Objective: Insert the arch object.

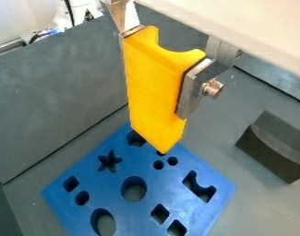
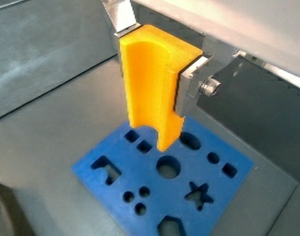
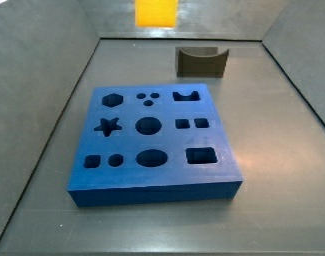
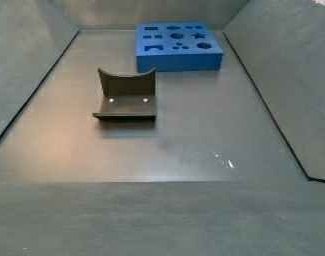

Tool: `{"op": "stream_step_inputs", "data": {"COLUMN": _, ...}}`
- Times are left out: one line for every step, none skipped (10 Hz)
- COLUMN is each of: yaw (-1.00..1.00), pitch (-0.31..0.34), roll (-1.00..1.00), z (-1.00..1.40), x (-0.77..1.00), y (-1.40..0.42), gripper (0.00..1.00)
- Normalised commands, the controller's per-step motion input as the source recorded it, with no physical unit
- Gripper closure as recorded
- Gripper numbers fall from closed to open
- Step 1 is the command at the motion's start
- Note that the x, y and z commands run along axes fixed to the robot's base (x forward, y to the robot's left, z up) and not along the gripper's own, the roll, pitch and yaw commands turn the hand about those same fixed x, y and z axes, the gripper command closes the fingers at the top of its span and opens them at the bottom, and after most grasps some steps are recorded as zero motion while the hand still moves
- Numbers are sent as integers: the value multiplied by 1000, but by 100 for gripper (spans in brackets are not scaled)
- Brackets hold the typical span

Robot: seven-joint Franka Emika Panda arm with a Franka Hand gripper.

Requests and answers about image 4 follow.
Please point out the black curved holder stand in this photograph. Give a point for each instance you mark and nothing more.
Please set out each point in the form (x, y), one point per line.
(129, 95)

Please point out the blue shape sorter block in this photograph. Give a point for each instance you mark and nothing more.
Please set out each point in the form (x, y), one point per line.
(174, 47)

